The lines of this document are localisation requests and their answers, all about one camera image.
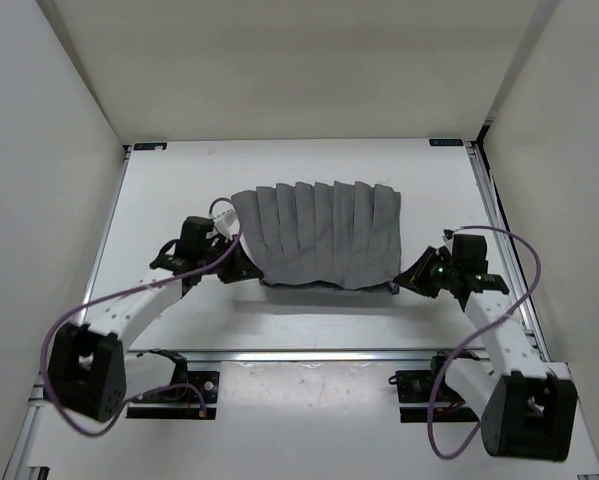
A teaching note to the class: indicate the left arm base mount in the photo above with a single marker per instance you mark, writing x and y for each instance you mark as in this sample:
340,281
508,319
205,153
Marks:
163,386

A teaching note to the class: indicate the aluminium table frame rail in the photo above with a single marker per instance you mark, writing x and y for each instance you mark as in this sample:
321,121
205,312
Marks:
506,246

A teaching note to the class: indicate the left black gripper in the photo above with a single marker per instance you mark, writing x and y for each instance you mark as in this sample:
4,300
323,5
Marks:
241,267

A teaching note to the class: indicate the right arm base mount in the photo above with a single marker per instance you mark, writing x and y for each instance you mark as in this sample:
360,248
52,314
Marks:
414,388

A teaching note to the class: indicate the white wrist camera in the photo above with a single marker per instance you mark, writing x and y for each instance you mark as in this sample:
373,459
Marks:
448,237
226,223

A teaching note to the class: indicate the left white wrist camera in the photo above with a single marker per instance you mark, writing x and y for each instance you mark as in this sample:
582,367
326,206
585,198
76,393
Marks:
226,223

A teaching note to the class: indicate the right blue corner label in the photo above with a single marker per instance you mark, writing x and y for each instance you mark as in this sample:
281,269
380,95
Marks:
444,142

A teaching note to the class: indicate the left blue corner label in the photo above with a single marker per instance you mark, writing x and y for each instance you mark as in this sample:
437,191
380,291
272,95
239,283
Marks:
149,146

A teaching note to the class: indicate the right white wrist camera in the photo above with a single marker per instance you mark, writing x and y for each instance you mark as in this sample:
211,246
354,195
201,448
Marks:
448,237

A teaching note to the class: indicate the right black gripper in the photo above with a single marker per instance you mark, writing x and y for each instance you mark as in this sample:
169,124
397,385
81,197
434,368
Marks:
414,278

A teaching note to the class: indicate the grey pleated skirt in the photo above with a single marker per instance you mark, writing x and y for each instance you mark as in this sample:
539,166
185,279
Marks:
335,236

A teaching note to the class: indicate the blue corner label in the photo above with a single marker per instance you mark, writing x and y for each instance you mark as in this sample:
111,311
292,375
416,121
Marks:
444,142
149,146

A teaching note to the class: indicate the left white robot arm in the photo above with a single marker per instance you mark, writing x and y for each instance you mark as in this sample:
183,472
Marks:
88,368

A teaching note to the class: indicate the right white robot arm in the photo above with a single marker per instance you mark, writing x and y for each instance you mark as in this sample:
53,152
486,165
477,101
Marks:
524,409

